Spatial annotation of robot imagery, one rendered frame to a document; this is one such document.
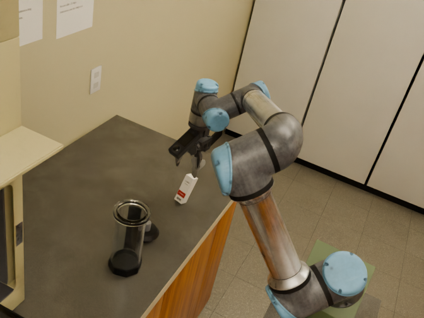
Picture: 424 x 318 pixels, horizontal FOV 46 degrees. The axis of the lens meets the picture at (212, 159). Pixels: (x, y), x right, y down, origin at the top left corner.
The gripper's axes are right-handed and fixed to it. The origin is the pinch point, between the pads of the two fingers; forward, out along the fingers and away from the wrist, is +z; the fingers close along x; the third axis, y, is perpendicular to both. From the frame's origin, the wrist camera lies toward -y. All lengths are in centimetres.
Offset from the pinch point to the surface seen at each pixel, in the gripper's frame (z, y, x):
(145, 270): 14.1, -33.6, -16.6
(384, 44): -1, 218, 11
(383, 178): 94, 224, -27
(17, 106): -48, -66, 0
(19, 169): -44, -75, -14
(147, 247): 14.5, -25.7, -9.8
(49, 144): -44, -65, -10
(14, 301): 11, -70, -3
